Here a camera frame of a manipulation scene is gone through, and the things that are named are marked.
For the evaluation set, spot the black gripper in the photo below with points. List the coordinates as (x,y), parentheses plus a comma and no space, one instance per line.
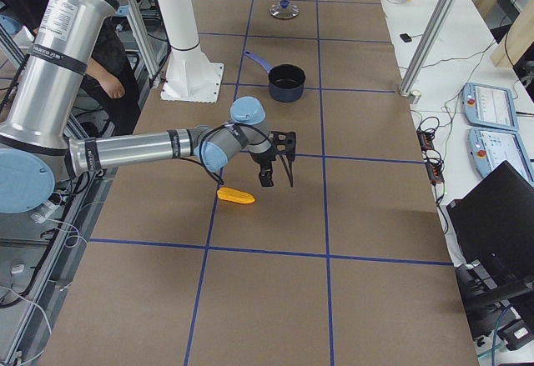
(262,159)

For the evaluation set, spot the glass lid with blue knob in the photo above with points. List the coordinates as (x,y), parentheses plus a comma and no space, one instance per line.
(284,10)

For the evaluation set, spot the yellow corn cob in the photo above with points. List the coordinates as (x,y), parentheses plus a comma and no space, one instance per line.
(235,196)

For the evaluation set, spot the brown table mat with grid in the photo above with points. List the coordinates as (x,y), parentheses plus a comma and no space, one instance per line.
(347,267)

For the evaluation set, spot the person in black clothes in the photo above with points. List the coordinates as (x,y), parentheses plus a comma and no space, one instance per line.
(109,79)

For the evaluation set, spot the small black device on table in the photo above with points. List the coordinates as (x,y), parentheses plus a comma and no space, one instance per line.
(405,37)

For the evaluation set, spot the teach pendant near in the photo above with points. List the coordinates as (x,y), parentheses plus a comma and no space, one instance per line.
(490,147)

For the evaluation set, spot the teach pendant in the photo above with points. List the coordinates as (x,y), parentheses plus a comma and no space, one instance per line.
(490,147)
(489,106)

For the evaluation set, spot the teach pendant far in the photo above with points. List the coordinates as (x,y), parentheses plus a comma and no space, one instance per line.
(489,106)

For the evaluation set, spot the black laptop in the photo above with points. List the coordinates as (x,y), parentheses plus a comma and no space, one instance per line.
(496,218)

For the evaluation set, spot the blue saucepan with handle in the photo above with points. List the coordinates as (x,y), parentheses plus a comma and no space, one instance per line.
(286,81)

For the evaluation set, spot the black usb hub with cables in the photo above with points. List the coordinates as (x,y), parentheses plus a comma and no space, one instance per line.
(426,132)

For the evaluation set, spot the white camera mast column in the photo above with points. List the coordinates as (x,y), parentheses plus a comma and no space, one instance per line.
(180,24)

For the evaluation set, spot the aluminium frame post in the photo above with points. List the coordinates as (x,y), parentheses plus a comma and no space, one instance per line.
(433,27)

